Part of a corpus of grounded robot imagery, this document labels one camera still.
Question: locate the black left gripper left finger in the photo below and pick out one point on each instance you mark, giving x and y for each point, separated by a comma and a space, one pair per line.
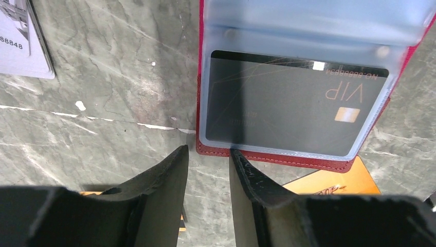
143, 211

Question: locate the single black VIP card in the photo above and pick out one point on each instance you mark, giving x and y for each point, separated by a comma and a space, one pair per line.
289, 106

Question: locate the red leather card holder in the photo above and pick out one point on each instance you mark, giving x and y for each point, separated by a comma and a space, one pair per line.
382, 34

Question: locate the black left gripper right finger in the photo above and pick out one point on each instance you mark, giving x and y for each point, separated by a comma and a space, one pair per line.
267, 214

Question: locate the single gold credit card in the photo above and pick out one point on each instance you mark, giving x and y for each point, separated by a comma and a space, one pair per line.
356, 181

